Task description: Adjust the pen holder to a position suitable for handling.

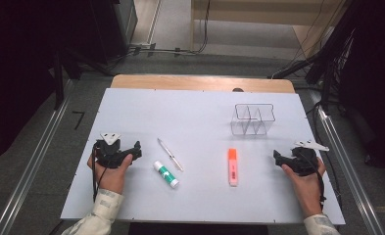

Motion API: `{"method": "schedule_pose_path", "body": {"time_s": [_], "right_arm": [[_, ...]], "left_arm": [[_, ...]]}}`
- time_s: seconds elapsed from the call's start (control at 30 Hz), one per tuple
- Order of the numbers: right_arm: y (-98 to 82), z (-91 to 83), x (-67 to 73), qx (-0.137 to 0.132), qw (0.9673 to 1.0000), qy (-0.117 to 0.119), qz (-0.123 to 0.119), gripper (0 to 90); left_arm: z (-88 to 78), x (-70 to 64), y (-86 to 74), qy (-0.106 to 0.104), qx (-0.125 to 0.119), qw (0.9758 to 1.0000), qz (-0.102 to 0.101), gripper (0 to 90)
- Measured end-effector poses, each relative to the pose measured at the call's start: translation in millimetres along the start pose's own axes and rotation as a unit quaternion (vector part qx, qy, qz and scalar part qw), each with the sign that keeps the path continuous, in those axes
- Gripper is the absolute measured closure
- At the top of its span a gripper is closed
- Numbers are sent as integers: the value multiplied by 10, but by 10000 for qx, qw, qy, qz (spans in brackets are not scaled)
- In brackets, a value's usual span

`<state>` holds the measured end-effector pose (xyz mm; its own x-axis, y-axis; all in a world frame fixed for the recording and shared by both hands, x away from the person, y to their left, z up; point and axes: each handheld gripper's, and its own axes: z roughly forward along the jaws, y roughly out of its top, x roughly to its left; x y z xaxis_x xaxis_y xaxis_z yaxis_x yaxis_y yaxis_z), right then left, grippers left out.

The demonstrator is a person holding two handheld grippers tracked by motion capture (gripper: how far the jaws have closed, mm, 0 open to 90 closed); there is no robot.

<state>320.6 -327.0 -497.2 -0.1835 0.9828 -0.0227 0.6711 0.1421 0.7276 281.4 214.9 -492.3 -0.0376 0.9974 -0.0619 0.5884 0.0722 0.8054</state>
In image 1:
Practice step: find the person's left hand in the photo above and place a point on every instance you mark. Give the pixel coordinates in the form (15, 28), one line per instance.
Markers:
(112, 178)

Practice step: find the metal floor rail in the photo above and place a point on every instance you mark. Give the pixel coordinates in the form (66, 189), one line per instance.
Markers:
(33, 163)
(346, 166)

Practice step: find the black cabinet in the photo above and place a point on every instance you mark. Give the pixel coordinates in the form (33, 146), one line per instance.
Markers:
(118, 26)

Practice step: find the wooden table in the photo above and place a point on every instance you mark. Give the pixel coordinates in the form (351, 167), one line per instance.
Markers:
(200, 83)

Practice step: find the orange highlighter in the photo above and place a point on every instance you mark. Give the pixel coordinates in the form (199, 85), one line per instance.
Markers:
(233, 168)

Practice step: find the silver pen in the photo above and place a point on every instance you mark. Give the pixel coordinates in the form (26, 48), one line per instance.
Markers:
(170, 155)

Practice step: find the light wooden furniture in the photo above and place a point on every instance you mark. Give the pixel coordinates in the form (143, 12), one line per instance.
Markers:
(262, 19)

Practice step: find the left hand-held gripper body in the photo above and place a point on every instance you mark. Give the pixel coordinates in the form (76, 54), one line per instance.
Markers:
(109, 150)

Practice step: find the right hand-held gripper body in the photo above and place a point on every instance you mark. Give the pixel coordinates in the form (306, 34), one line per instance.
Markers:
(306, 161)

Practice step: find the dark curtain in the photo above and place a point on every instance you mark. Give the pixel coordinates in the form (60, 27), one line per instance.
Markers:
(13, 75)

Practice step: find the green and white glue stick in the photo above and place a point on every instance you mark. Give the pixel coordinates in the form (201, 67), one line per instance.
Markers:
(166, 174)

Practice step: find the clear plastic organizer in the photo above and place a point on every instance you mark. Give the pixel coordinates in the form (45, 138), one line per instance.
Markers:
(252, 125)

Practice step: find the black metal stand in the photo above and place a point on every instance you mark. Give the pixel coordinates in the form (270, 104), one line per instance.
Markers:
(58, 78)

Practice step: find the person's right hand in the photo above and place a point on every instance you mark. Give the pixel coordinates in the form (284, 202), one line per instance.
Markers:
(306, 192)

